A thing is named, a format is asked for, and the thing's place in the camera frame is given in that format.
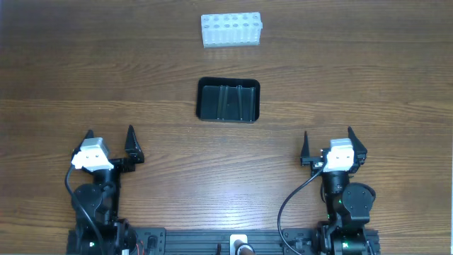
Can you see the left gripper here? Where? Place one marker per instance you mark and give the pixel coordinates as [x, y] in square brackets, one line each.
[124, 165]

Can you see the clear test tube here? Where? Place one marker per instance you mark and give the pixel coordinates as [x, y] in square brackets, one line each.
[240, 102]
[252, 102]
[222, 102]

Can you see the mounting rail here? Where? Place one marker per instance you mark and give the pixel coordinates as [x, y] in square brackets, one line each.
[198, 242]

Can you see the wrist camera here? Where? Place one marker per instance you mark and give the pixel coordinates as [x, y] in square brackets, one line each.
[339, 156]
[92, 156]

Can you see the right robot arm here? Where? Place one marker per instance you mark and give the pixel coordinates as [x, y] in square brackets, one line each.
[354, 205]

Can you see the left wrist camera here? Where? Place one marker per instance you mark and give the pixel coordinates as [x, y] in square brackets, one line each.
[92, 156]

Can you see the black tray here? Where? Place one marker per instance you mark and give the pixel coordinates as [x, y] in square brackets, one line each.
[209, 102]

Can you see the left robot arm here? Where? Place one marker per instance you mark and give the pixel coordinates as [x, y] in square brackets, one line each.
[95, 202]

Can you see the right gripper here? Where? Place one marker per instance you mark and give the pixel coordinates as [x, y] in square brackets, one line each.
[316, 163]

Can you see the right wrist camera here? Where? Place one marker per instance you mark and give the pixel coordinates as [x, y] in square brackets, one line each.
[339, 156]

